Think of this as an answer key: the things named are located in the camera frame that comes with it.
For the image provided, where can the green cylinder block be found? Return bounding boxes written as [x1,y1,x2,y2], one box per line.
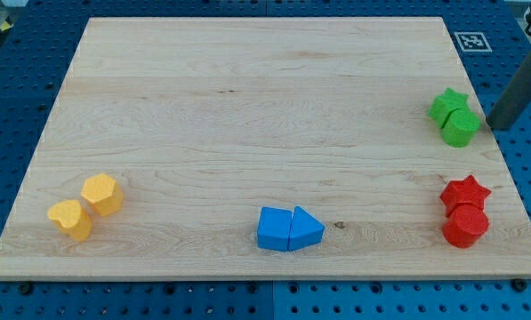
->
[441,108,480,148]

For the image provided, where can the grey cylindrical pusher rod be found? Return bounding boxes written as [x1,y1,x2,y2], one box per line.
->
[487,51,531,131]

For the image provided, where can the light wooden board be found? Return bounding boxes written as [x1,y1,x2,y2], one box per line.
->
[0,17,531,282]

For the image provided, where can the red cylinder block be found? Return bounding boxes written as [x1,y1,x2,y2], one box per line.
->
[442,204,490,248]

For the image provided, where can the white fiducial marker tag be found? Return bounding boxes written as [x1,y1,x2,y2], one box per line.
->
[455,31,492,52]

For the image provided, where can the red star block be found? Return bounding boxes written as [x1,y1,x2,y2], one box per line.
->
[439,175,492,218]

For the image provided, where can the blue cube block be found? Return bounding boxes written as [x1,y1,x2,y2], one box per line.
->
[257,207,293,252]

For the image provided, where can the yellow hexagon block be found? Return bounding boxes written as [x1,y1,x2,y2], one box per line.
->
[81,173,124,217]

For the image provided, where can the green star block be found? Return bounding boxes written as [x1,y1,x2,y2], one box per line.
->
[428,87,469,129]

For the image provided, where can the blue triangle block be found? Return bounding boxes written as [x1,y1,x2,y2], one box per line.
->
[288,206,325,251]

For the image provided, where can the yellow heart block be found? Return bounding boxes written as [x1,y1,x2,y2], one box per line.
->
[47,200,93,241]

